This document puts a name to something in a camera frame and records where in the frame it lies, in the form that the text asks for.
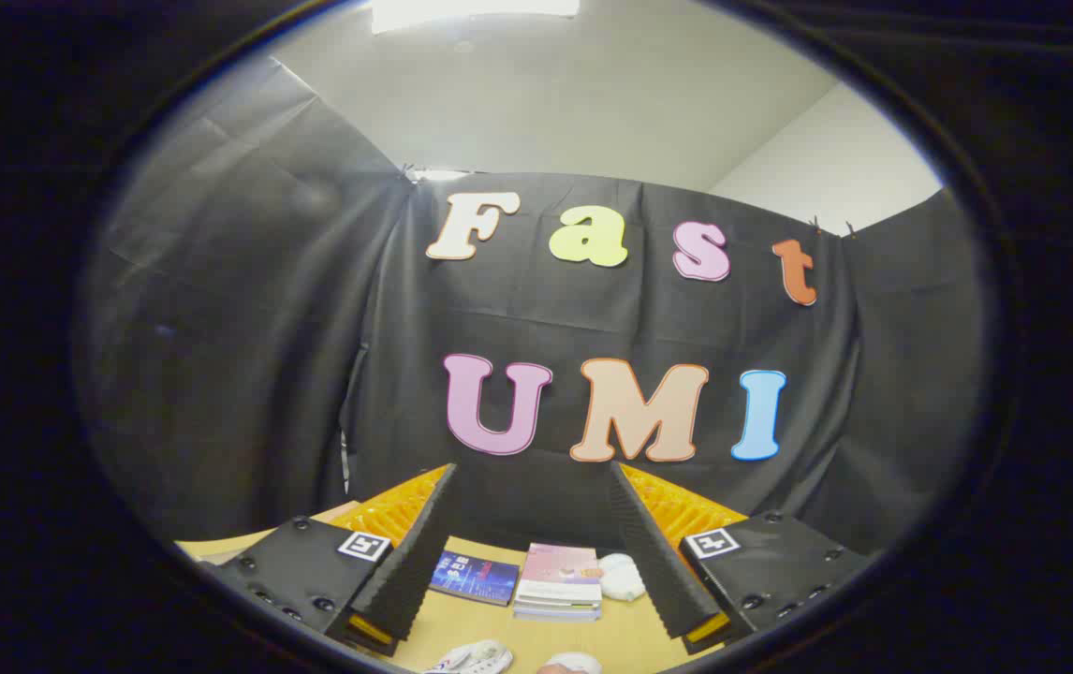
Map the white cover book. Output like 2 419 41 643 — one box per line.
514 595 602 614

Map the ceiling light panel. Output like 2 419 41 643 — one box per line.
370 0 582 35

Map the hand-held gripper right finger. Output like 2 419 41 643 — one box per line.
606 461 875 656

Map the white textured ball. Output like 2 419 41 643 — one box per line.
597 552 647 603

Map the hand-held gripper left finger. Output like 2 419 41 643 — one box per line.
198 463 459 658

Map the white canvas shoe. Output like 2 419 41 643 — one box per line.
422 639 515 674
536 652 604 674

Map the pink cover book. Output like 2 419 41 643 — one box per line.
518 543 605 600

